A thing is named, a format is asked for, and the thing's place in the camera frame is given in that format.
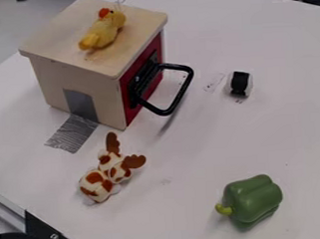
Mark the green toy bell pepper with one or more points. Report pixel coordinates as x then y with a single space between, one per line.
253 200

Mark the white and brown plush animal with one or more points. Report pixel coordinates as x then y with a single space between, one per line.
108 172

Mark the grey tape strip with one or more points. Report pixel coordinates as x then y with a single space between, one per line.
75 125

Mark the black and white toy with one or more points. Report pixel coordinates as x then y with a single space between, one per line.
240 82

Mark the wooden cabinet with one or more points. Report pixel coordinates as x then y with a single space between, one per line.
71 72

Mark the yellow plush chick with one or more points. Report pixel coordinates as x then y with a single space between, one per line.
102 29

